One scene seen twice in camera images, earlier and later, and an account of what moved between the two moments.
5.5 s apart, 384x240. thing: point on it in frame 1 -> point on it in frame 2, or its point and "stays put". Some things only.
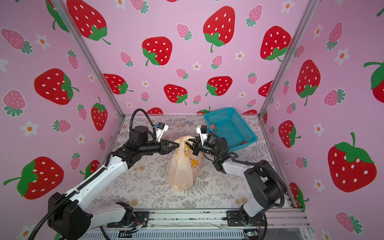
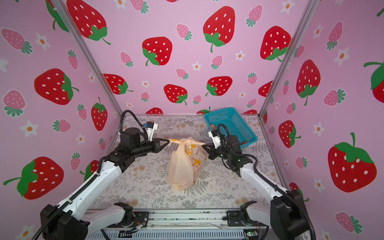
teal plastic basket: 227,124 stays put
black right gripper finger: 190,145 -> 211,151
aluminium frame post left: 80,42 stays put
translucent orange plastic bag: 184,166 stays put
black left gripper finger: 168,146 -> 158,147
